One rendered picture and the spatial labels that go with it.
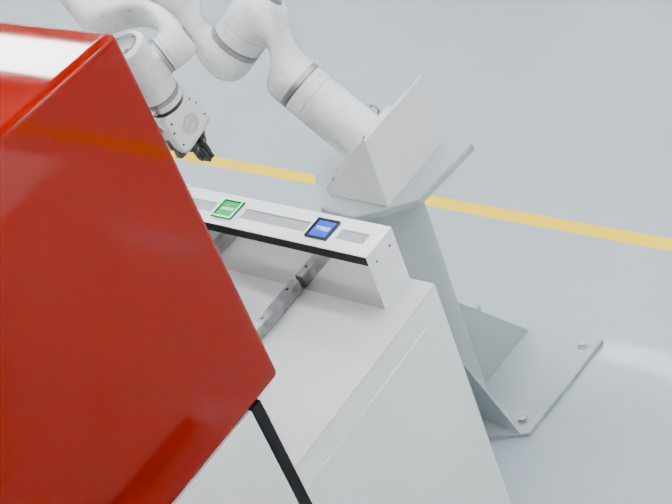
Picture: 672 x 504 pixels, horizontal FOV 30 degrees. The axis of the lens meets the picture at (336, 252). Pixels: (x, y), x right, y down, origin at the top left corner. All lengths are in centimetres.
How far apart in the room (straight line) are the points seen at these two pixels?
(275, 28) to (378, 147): 35
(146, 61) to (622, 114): 219
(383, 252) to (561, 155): 175
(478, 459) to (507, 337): 69
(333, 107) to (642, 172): 147
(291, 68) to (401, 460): 88
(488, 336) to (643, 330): 42
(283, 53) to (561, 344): 120
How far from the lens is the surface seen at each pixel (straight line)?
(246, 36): 279
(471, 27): 493
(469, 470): 281
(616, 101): 431
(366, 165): 270
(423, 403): 257
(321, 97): 277
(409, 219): 287
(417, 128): 280
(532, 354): 346
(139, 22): 252
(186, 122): 252
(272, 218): 261
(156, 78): 243
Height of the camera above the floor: 245
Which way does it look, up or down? 37 degrees down
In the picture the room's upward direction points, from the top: 22 degrees counter-clockwise
